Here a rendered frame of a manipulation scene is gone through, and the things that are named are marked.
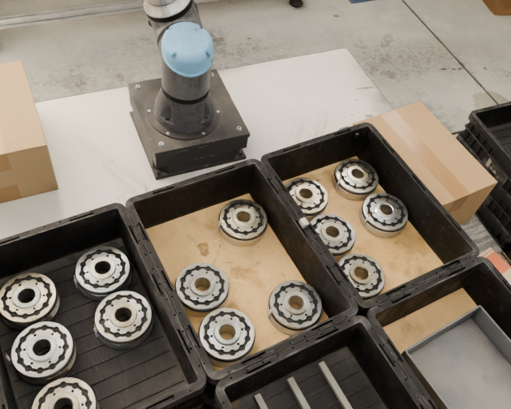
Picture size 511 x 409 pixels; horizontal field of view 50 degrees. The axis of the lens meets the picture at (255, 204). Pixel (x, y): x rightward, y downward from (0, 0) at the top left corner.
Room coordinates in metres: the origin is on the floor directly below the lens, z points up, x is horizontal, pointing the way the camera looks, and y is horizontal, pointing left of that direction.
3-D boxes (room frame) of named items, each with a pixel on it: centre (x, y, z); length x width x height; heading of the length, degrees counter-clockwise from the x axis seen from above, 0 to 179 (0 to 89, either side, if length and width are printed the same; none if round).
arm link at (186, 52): (1.02, 0.22, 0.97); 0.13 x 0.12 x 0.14; 23
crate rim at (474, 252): (0.74, -0.22, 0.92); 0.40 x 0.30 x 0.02; 37
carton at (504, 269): (0.71, -0.58, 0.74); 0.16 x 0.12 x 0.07; 45
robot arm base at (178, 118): (1.02, 0.22, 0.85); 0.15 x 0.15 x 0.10
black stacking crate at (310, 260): (0.56, 0.01, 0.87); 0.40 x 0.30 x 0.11; 37
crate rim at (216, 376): (0.56, 0.01, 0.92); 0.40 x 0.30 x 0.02; 37
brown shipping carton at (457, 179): (0.99, -0.38, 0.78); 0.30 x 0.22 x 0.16; 37
